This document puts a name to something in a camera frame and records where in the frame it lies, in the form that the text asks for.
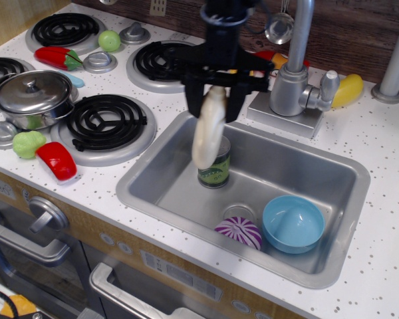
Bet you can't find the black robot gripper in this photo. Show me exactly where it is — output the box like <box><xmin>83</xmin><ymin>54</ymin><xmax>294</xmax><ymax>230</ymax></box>
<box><xmin>168</xmin><ymin>1</ymin><xmax>273</xmax><ymax>123</ymax></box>

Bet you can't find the cream detergent bottle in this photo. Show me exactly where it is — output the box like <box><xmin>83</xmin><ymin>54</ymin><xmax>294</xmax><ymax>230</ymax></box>
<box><xmin>192</xmin><ymin>86</ymin><xmax>227</xmax><ymax>170</ymax></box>

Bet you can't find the back right black burner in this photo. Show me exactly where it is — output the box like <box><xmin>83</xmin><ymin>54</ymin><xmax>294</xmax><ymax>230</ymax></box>
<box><xmin>126</xmin><ymin>40</ymin><xmax>194</xmax><ymax>94</ymax></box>

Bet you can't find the red toy ketchup bottle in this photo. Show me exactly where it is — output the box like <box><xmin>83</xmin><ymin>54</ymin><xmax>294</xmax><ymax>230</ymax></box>
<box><xmin>252</xmin><ymin>50</ymin><xmax>311</xmax><ymax>77</ymax></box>

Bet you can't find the silver faucet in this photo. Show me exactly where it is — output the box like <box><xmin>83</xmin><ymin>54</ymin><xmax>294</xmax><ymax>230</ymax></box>
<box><xmin>247</xmin><ymin>0</ymin><xmax>340</xmax><ymax>138</ymax></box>

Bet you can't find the green pea can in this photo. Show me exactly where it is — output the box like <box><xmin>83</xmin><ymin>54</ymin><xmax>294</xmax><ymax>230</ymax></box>
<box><xmin>198</xmin><ymin>136</ymin><xmax>231</xmax><ymax>188</ymax></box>

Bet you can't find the hanging steel ladle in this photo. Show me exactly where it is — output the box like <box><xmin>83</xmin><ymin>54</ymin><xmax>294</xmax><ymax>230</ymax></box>
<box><xmin>265</xmin><ymin>0</ymin><xmax>295</xmax><ymax>45</ymax></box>

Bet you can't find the silver stove knob back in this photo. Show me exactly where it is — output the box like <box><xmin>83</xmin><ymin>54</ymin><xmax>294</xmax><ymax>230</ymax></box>
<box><xmin>119</xmin><ymin>22</ymin><xmax>150</xmax><ymax>45</ymax></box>

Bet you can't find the silver stove knob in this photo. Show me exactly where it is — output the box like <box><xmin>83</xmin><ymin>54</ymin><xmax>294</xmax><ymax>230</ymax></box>
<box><xmin>119</xmin><ymin>22</ymin><xmax>150</xmax><ymax>45</ymax></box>
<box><xmin>0</xmin><ymin>121</ymin><xmax>21</xmax><ymax>150</ymax></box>
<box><xmin>82</xmin><ymin>51</ymin><xmax>118</xmax><ymax>74</ymax></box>

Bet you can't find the front right black burner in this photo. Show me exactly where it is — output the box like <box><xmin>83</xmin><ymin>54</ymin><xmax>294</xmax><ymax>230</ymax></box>
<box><xmin>51</xmin><ymin>94</ymin><xmax>157</xmax><ymax>167</ymax></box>

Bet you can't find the green toy apple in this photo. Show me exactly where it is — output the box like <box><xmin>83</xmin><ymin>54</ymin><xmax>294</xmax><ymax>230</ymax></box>
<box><xmin>98</xmin><ymin>30</ymin><xmax>121</xmax><ymax>52</ymax></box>

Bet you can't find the silver stove knob middle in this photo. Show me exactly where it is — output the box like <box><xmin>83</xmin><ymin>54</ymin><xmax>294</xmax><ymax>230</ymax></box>
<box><xmin>82</xmin><ymin>51</ymin><xmax>118</xmax><ymax>74</ymax></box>

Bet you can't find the yellow toy lemon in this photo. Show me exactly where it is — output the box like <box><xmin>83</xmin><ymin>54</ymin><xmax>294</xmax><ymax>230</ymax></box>
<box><xmin>332</xmin><ymin>74</ymin><xmax>364</xmax><ymax>108</ymax></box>

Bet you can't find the purple striped toy onion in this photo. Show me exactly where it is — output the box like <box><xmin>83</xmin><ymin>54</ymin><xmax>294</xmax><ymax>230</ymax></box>
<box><xmin>214</xmin><ymin>217</ymin><xmax>263</xmax><ymax>251</ymax></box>

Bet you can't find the light blue toy utensil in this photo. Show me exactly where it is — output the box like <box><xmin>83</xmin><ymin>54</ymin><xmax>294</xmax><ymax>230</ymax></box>
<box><xmin>58</xmin><ymin>70</ymin><xmax>84</xmax><ymax>88</ymax></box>

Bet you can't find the back left black burner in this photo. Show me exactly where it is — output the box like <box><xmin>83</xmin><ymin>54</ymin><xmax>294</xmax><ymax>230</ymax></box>
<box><xmin>25</xmin><ymin>13</ymin><xmax>107</xmax><ymax>55</ymax></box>

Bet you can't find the light blue bowl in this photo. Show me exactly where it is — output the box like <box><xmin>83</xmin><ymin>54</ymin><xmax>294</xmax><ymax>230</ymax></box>
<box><xmin>262</xmin><ymin>195</ymin><xmax>326</xmax><ymax>255</ymax></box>

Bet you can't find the red toy chili pepper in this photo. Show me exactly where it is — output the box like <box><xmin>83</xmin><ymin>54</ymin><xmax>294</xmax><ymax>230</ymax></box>
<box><xmin>34</xmin><ymin>47</ymin><xmax>82</xmax><ymax>71</ymax></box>

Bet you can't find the red toy bell pepper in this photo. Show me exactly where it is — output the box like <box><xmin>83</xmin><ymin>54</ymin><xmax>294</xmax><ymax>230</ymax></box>
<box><xmin>35</xmin><ymin>142</ymin><xmax>77</xmax><ymax>184</ymax></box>

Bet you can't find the steel pot with lid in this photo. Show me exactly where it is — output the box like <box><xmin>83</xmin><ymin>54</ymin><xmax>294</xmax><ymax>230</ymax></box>
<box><xmin>0</xmin><ymin>70</ymin><xmax>78</xmax><ymax>130</ymax></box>

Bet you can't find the green toy lettuce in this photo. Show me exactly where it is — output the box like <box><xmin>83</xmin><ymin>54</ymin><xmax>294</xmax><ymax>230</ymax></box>
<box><xmin>13</xmin><ymin>131</ymin><xmax>47</xmax><ymax>159</ymax></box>

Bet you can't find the silver oven dial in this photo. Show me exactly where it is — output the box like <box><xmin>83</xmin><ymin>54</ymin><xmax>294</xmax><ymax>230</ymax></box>
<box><xmin>29</xmin><ymin>196</ymin><xmax>69</xmax><ymax>233</ymax></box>

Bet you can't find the silver stove knob front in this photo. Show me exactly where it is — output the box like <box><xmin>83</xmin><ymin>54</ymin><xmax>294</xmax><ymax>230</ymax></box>
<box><xmin>0</xmin><ymin>121</ymin><xmax>21</xmax><ymax>150</ymax></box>

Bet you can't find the yellow toy bottom left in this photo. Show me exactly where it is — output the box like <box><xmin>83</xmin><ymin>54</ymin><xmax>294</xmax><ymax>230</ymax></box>
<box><xmin>0</xmin><ymin>294</ymin><xmax>37</xmax><ymax>318</ymax></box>

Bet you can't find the silver dishwasher handle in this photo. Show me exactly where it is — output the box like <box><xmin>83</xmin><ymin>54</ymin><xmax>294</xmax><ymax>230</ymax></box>
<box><xmin>89</xmin><ymin>263</ymin><xmax>203</xmax><ymax>319</ymax></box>

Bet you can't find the silver oven door handle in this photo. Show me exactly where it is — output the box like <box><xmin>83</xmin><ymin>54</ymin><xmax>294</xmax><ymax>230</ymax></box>
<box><xmin>0</xmin><ymin>224</ymin><xmax>71</xmax><ymax>266</ymax></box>

